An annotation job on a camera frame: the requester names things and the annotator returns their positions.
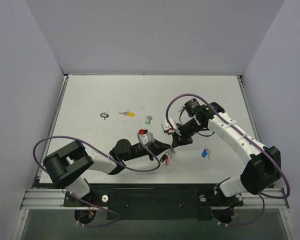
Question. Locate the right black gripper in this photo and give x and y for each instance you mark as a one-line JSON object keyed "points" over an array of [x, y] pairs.
{"points": [[180, 133]]}

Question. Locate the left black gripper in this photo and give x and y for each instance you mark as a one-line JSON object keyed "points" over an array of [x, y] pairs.
{"points": [[152, 148]]}

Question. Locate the red keyring with keys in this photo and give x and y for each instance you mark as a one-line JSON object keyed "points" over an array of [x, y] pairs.
{"points": [[169, 154]]}

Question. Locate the key with blue tag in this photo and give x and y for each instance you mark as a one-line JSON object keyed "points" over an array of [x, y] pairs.
{"points": [[206, 153]]}

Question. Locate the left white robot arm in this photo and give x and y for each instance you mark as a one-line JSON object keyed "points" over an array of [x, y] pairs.
{"points": [[66, 165]]}

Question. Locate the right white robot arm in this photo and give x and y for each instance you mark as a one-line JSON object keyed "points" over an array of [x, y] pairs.
{"points": [[262, 163]]}

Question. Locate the key with green tag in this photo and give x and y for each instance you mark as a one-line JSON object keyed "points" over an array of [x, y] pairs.
{"points": [[148, 120]]}

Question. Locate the key with yellow tag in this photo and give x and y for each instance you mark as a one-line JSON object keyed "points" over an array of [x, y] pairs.
{"points": [[127, 113]]}

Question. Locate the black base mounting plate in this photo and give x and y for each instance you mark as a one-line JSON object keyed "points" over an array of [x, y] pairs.
{"points": [[154, 202]]}

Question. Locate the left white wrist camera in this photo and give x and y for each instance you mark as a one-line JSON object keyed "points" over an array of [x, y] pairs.
{"points": [[145, 137]]}

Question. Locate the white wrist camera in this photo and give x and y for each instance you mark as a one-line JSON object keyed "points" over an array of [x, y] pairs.
{"points": [[145, 137], [169, 129]]}

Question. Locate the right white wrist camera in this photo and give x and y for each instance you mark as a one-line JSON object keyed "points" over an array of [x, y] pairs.
{"points": [[169, 129]]}

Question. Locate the aluminium frame rail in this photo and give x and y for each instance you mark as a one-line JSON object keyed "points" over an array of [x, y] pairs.
{"points": [[43, 216]]}

